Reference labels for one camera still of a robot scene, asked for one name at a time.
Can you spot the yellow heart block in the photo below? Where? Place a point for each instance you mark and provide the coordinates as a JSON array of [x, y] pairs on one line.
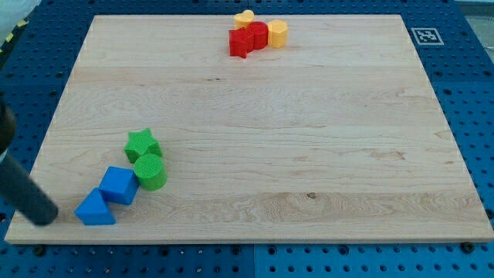
[[243, 19]]

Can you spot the blue triangle block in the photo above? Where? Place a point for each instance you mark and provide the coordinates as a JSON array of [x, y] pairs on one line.
[[93, 210]]

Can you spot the green star block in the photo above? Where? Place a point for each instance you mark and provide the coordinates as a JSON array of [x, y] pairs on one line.
[[141, 143]]

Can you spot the yellow hexagon block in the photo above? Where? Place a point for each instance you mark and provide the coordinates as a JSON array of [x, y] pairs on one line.
[[278, 33]]

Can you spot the white fiducial marker tag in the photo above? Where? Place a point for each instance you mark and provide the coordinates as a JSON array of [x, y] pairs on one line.
[[425, 36]]

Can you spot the green cylinder block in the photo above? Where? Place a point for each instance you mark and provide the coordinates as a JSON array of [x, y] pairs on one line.
[[150, 172]]

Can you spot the blue cube block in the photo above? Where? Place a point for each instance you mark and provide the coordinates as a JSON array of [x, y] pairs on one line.
[[119, 185]]

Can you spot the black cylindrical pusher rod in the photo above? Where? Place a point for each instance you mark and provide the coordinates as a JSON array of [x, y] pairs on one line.
[[18, 189]]

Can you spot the red cylinder block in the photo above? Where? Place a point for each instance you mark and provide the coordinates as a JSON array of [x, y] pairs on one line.
[[260, 31]]

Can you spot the red star block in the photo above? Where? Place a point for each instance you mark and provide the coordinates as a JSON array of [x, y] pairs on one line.
[[240, 42]]

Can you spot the wooden board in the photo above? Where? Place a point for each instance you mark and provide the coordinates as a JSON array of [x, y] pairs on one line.
[[337, 137]]

